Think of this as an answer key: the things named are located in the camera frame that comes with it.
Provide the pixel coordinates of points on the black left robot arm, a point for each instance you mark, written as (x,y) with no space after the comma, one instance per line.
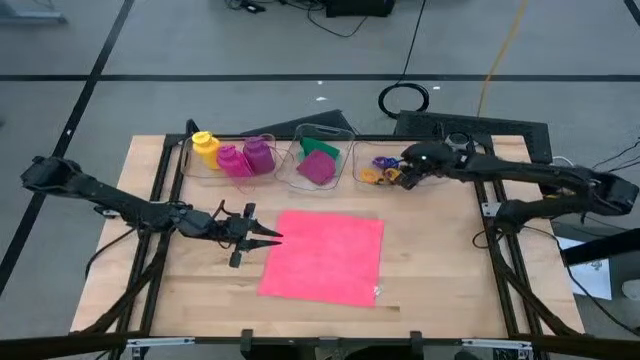
(125,205)

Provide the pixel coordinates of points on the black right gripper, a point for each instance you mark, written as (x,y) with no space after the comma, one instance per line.
(412,175)

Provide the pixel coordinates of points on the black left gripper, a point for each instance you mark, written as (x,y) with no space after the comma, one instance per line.
(237,230)

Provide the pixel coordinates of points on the dark green microfibre cloth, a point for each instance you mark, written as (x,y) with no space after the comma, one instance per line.
(315,145)

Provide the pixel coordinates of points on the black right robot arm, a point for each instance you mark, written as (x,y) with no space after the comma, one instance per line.
(525,175)

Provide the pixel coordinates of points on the black box on floor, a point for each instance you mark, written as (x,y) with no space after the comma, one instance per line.
(360,7)

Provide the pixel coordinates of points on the pink terry towel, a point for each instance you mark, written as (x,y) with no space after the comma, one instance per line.
(325,260)

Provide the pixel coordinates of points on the clear plastic container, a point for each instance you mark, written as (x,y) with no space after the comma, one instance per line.
(290,175)
(360,155)
(190,165)

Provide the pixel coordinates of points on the yellow plastic sports bottle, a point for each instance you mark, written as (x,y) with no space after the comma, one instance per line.
(205,147)

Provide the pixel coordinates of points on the white printed cup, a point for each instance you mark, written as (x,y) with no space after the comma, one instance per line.
(457,137)

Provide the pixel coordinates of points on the grey metal base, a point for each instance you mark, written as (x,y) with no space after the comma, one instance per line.
(30,17)

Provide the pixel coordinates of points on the black metal beam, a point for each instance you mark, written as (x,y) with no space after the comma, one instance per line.
(600,247)

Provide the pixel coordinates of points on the pink plastic sports bottle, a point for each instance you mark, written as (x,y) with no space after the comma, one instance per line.
(232,162)

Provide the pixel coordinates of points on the magenta microfibre cloth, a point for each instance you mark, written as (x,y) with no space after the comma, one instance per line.
(316,167)

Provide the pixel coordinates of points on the silver aluminium bracket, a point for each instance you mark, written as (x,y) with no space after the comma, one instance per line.
(495,343)
(160,342)

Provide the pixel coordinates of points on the purple plastic sports bottle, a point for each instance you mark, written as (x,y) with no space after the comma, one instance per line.
(259,155)

